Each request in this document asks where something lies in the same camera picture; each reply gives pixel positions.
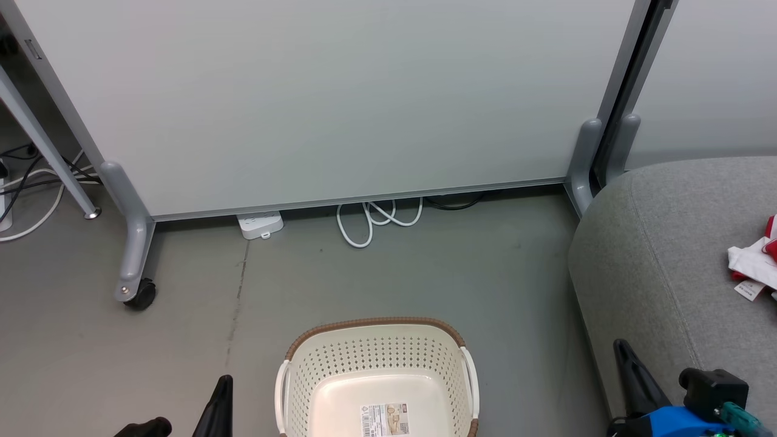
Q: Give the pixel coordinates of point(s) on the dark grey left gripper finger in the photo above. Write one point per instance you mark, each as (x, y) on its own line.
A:
(218, 413)

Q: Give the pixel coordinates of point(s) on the printed basket label sticker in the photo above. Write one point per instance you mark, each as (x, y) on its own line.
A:
(384, 420)

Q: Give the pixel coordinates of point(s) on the short grey partition leg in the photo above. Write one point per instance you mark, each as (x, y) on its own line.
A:
(624, 142)
(584, 158)

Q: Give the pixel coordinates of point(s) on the white power strip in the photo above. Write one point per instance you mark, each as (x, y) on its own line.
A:
(260, 224)

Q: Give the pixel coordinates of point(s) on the grey fabric sofa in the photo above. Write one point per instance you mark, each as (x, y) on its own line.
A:
(668, 273)

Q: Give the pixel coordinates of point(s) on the white box at picture edge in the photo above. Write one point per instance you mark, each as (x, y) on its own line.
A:
(3, 209)

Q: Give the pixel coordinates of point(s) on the slim grey table leg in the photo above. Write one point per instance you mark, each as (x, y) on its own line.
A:
(42, 139)

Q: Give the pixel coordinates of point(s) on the grey partition leg with caster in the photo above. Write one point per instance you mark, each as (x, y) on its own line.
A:
(135, 237)

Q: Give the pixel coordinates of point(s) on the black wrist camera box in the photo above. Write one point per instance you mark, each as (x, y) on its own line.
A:
(713, 385)
(152, 428)

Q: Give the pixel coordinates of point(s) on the red and white garment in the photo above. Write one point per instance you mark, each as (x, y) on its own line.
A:
(756, 261)

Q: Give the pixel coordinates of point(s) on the narrow white partition panel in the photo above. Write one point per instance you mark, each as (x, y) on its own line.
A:
(716, 73)

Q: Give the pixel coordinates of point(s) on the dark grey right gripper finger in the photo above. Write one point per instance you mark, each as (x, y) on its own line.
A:
(637, 385)

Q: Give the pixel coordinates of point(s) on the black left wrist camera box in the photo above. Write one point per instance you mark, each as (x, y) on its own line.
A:
(152, 428)

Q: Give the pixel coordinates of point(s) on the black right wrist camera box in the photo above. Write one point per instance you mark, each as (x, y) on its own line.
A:
(713, 385)

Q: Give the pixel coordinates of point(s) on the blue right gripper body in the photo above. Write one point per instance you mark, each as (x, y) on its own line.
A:
(674, 425)

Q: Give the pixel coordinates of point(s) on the wide white partition panel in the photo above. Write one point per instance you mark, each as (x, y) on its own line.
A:
(334, 91)

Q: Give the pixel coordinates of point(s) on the black caster wheel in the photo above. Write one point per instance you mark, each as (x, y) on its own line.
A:
(144, 296)

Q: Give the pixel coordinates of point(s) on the cream perforated laundry basket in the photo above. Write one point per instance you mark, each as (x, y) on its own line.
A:
(376, 358)

